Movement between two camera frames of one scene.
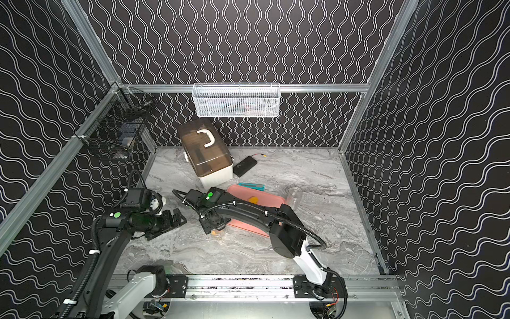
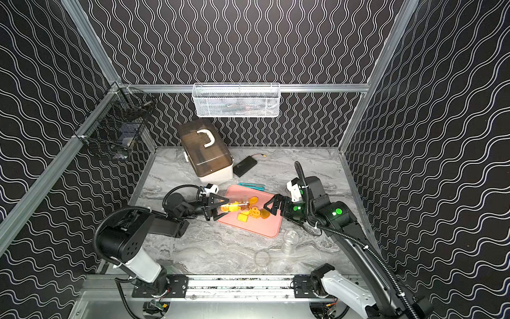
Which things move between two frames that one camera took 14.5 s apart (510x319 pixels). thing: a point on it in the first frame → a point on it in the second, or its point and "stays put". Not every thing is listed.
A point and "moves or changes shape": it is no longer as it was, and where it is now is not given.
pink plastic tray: (263, 197) stays put
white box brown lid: (206, 152) stays put
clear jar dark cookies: (216, 234) moves or changes shape
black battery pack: (243, 167) stays put
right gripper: (206, 227) → (285, 212)
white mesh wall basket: (236, 100) stays put
